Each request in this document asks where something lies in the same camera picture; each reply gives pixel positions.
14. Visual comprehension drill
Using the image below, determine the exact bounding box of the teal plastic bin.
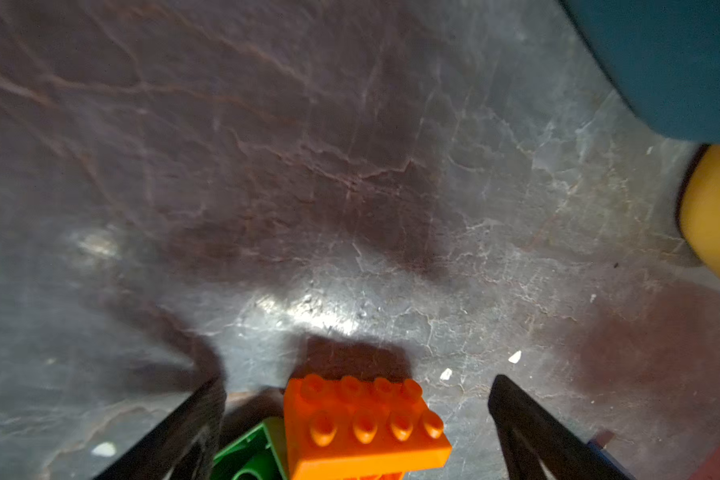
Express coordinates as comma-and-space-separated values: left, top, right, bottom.
563, 0, 720, 144

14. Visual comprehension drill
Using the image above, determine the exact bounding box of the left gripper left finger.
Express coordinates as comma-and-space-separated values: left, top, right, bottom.
96, 377, 226, 480

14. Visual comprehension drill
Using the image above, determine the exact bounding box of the orange lego diagonal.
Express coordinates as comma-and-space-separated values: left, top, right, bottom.
284, 374, 452, 479

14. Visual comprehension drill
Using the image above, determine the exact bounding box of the yellow plastic bin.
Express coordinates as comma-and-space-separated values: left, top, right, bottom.
679, 145, 720, 278

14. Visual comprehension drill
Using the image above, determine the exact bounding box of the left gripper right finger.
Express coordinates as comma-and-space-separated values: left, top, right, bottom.
487, 374, 631, 479

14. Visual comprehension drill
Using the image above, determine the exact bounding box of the green lego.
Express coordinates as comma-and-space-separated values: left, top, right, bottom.
210, 417, 290, 480

